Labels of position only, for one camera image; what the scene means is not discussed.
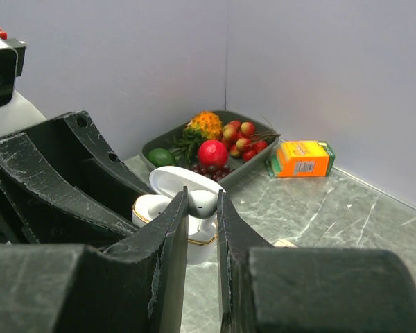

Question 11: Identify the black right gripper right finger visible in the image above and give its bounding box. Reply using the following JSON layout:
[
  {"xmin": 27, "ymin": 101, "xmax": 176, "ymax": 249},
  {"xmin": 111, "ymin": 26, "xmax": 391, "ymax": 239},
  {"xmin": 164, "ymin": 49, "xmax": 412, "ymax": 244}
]
[{"xmin": 217, "ymin": 192, "xmax": 416, "ymax": 332}]

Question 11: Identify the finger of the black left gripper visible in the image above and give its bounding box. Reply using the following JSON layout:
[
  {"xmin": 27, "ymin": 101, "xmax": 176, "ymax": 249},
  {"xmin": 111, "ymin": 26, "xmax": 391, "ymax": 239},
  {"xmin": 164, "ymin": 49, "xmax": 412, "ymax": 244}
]
[
  {"xmin": 15, "ymin": 111, "xmax": 150, "ymax": 222},
  {"xmin": 0, "ymin": 133, "xmax": 136, "ymax": 245}
]

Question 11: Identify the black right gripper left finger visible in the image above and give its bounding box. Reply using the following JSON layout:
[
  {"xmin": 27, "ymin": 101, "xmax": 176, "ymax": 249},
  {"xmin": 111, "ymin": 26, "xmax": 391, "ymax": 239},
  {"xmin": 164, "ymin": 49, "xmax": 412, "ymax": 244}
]
[{"xmin": 0, "ymin": 186, "xmax": 189, "ymax": 333}]

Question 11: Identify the white earbud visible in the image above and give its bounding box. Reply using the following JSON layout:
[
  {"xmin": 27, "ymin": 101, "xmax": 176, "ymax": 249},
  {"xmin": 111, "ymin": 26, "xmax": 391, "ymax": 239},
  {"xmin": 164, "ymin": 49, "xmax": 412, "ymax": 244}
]
[{"xmin": 188, "ymin": 190, "xmax": 217, "ymax": 231}]

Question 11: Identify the white earbud charging case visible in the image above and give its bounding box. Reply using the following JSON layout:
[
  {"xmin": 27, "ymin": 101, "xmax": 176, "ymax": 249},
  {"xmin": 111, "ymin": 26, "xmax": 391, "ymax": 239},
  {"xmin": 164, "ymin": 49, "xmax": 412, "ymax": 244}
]
[{"xmin": 132, "ymin": 166, "xmax": 224, "ymax": 265}]

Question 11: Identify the beige earbud charging case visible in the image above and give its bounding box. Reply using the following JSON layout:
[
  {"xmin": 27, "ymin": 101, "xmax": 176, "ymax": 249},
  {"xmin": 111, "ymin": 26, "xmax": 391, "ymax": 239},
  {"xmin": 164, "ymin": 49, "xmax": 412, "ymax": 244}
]
[{"xmin": 274, "ymin": 239, "xmax": 297, "ymax": 248}]

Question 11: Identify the green avocado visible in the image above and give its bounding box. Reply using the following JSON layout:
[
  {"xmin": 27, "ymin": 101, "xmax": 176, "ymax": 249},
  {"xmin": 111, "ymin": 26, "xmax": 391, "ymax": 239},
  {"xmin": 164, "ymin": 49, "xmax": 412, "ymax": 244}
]
[{"xmin": 146, "ymin": 148, "xmax": 176, "ymax": 167}]

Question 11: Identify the dark grey fruit tray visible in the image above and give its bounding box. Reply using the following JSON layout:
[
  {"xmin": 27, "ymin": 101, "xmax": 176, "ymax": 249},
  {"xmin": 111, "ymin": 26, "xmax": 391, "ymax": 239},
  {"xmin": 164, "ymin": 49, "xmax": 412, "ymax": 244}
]
[{"xmin": 139, "ymin": 110, "xmax": 279, "ymax": 189}]

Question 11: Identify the dark purple grape bunch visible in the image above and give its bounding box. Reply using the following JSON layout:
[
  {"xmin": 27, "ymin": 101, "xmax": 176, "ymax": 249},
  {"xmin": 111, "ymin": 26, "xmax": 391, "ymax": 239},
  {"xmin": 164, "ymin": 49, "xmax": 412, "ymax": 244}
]
[{"xmin": 189, "ymin": 164, "xmax": 232, "ymax": 182}]

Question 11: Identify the orange sponge pack back left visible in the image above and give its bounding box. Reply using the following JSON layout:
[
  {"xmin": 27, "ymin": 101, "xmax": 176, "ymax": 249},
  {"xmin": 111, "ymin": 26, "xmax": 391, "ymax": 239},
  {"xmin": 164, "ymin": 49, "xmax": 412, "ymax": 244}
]
[{"xmin": 267, "ymin": 140, "xmax": 336, "ymax": 178}]

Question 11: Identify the orange yellow flower pineapple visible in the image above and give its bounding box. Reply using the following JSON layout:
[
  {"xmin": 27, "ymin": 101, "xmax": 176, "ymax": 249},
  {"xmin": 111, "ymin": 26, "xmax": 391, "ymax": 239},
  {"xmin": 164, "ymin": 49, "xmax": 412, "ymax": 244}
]
[{"xmin": 169, "ymin": 110, "xmax": 223, "ymax": 163}]

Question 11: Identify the red apple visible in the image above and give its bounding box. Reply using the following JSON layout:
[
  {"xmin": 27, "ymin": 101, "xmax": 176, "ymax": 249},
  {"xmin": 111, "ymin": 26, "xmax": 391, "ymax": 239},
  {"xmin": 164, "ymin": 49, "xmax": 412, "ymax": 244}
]
[{"xmin": 198, "ymin": 140, "xmax": 229, "ymax": 168}]

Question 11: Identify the red yellow lychee bunch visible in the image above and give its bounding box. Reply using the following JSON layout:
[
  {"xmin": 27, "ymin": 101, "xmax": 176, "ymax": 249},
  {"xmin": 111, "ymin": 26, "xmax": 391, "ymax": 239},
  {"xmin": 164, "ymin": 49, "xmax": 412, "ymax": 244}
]
[{"xmin": 221, "ymin": 120, "xmax": 280, "ymax": 162}]

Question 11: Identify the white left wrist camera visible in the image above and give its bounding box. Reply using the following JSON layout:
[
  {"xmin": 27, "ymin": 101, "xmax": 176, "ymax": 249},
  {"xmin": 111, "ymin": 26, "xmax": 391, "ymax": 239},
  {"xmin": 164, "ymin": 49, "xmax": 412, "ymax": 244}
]
[{"xmin": 0, "ymin": 27, "xmax": 46, "ymax": 137}]

